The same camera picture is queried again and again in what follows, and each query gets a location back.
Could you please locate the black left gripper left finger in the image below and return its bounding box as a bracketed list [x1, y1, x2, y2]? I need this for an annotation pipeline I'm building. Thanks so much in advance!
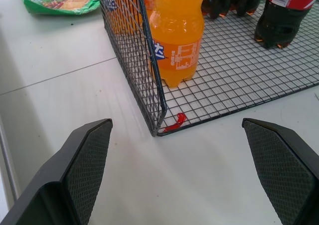
[0, 118, 113, 225]

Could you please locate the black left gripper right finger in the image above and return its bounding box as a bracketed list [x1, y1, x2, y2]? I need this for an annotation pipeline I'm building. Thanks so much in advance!
[242, 118, 319, 225]

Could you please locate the red twist tie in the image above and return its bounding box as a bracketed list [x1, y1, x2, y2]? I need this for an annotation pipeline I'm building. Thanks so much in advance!
[161, 112, 187, 133]

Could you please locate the cola bottle with red label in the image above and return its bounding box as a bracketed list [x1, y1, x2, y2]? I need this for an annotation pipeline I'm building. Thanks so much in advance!
[254, 0, 319, 49]

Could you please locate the orange soda bottle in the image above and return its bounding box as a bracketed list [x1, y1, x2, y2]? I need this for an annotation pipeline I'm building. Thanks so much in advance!
[148, 0, 210, 88]
[106, 0, 154, 36]

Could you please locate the black wire mesh basket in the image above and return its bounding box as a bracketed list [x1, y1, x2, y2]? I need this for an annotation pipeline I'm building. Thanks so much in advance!
[96, 0, 319, 137]

